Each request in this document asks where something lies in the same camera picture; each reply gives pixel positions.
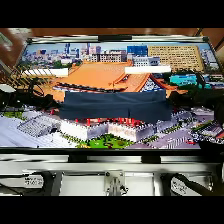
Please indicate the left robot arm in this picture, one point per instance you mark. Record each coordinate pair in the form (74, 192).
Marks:
(33, 100)

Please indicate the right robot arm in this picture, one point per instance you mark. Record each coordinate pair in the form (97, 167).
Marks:
(200, 96)

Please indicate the dark blue T-shirt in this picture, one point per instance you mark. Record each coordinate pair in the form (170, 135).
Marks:
(116, 106)

